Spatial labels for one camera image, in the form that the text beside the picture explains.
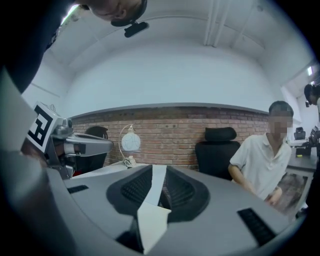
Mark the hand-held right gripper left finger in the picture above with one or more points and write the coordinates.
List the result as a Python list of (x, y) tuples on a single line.
[(100, 200)]

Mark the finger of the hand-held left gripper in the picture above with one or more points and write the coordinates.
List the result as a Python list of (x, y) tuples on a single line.
[(92, 146)]

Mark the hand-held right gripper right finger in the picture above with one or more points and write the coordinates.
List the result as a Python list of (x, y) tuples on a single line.
[(220, 220)]

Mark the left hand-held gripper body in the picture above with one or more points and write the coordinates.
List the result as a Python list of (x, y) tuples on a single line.
[(42, 125)]

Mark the thin grey book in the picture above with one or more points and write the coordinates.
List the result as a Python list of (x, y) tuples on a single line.
[(153, 225)]

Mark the person's left forearm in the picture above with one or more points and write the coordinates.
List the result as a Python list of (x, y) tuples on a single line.
[(32, 153)]

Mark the black mesh office chair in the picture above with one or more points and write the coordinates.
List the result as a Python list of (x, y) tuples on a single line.
[(96, 132)]

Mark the white table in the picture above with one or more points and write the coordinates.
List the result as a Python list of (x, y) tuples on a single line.
[(105, 171)]

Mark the white globe gold table lamp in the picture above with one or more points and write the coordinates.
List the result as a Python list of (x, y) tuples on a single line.
[(130, 143)]

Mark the black headrest office chair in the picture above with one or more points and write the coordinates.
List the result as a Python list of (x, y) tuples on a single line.
[(215, 155)]

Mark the person's dark shirt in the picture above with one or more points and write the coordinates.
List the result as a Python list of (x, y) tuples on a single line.
[(27, 37)]

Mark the dark top desk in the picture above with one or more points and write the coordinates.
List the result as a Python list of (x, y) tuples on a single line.
[(302, 160)]

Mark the person's head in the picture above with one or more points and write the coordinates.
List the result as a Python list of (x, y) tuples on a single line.
[(112, 10)]

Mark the ceiling light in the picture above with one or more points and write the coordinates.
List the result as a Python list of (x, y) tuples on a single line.
[(310, 70)]

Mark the black head-worn camera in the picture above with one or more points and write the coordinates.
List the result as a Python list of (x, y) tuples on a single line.
[(136, 28)]

